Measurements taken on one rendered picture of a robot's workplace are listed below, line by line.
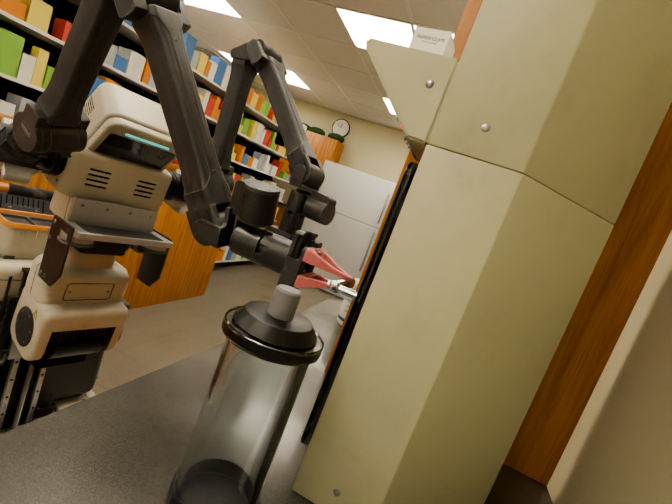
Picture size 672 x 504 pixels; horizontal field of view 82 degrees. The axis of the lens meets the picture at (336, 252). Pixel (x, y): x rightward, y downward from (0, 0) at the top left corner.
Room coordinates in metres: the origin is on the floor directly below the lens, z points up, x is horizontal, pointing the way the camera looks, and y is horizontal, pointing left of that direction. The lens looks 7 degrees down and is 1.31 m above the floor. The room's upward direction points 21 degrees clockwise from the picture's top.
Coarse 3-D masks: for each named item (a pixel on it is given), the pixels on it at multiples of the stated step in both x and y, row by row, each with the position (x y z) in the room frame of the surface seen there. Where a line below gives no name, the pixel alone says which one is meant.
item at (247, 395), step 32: (224, 352) 0.37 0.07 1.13; (288, 352) 0.35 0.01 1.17; (224, 384) 0.36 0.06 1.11; (256, 384) 0.35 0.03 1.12; (288, 384) 0.36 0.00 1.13; (224, 416) 0.35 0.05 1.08; (256, 416) 0.35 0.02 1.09; (192, 448) 0.37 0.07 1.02; (224, 448) 0.35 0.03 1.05; (256, 448) 0.36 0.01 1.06; (192, 480) 0.36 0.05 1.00; (224, 480) 0.35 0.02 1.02; (256, 480) 0.37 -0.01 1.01
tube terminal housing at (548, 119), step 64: (512, 0) 0.46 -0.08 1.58; (576, 0) 0.44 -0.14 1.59; (640, 0) 0.47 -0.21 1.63; (512, 64) 0.45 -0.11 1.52; (576, 64) 0.44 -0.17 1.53; (640, 64) 0.49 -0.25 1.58; (448, 128) 0.46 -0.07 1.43; (512, 128) 0.44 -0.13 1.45; (576, 128) 0.46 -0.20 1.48; (640, 128) 0.51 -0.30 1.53; (448, 192) 0.46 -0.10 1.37; (512, 192) 0.44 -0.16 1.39; (576, 192) 0.48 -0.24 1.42; (384, 256) 0.47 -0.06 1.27; (448, 256) 0.45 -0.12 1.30; (512, 256) 0.45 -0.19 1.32; (576, 256) 0.51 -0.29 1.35; (384, 320) 0.46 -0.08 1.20; (448, 320) 0.44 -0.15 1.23; (512, 320) 0.48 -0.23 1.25; (384, 384) 0.45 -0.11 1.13; (448, 384) 0.45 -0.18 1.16; (512, 384) 0.50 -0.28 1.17; (320, 448) 0.46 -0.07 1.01; (384, 448) 0.44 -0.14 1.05; (448, 448) 0.47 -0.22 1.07
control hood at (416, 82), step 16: (368, 48) 0.50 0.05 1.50; (384, 48) 0.49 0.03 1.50; (400, 48) 0.49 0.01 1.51; (384, 64) 0.49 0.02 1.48; (400, 64) 0.48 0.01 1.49; (416, 64) 0.48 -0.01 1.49; (432, 64) 0.47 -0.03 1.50; (448, 64) 0.47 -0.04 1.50; (384, 80) 0.49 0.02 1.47; (400, 80) 0.48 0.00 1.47; (416, 80) 0.48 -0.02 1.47; (432, 80) 0.47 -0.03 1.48; (448, 80) 0.47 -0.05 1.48; (400, 96) 0.48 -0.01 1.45; (416, 96) 0.48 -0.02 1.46; (432, 96) 0.47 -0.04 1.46; (400, 112) 0.48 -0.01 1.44; (416, 112) 0.47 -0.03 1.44; (432, 112) 0.47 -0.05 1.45; (416, 128) 0.47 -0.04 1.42; (432, 128) 0.47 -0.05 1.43; (416, 144) 0.49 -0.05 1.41
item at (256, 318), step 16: (288, 288) 0.40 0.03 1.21; (256, 304) 0.40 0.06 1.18; (272, 304) 0.39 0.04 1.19; (288, 304) 0.38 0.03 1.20; (240, 320) 0.37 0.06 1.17; (256, 320) 0.36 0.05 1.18; (272, 320) 0.37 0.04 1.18; (288, 320) 0.39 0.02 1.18; (304, 320) 0.41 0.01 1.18; (256, 336) 0.35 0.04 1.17; (272, 336) 0.35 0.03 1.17; (288, 336) 0.36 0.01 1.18; (304, 336) 0.37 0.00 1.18
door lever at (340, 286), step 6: (330, 282) 0.53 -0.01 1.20; (336, 282) 0.53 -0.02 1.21; (342, 282) 0.54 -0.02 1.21; (348, 282) 0.57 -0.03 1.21; (354, 282) 0.60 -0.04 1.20; (330, 288) 0.53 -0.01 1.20; (336, 288) 0.52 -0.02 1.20; (342, 288) 0.53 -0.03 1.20; (348, 288) 0.53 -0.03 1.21; (342, 294) 0.53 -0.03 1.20; (348, 294) 0.52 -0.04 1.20; (354, 294) 0.52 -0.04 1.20
